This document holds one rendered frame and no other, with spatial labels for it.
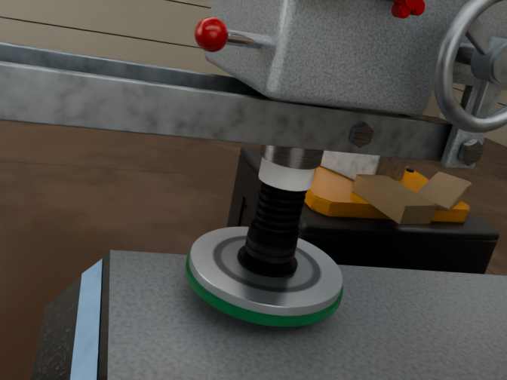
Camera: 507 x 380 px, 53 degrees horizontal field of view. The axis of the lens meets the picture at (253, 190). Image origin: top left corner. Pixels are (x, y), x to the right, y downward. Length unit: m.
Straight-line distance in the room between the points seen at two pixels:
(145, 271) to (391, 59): 0.44
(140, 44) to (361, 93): 6.14
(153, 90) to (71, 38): 6.10
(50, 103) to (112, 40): 6.11
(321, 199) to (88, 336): 0.77
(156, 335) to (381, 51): 0.40
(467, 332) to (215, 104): 0.50
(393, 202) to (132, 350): 0.81
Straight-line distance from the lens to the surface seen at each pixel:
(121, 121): 0.50
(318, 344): 0.67
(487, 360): 0.77
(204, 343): 0.63
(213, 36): 0.48
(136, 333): 0.63
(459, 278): 0.97
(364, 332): 0.72
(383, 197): 1.28
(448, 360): 0.74
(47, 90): 0.49
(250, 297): 0.62
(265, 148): 0.62
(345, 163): 1.48
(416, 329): 0.77
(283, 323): 0.62
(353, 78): 0.52
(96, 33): 6.58
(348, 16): 0.51
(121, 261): 0.77
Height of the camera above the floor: 1.21
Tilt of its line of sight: 21 degrees down
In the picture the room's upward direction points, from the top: 11 degrees clockwise
